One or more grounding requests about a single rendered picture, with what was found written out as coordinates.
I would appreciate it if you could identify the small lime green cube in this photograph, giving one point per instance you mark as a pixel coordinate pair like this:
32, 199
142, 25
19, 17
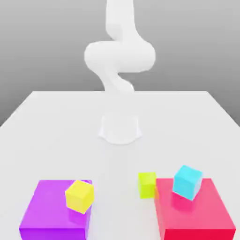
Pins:
147, 185

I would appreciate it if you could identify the large purple box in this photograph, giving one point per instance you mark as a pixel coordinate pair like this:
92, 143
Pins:
46, 210

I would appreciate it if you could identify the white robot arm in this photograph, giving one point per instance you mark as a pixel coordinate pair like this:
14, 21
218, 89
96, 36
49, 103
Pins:
120, 56

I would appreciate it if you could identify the large red box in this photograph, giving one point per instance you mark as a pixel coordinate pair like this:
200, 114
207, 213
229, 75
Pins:
196, 215

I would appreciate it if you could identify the small cyan cube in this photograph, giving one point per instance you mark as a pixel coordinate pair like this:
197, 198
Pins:
186, 181

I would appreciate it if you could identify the small yellow cube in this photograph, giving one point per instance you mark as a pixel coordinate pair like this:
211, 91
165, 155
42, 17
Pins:
79, 196

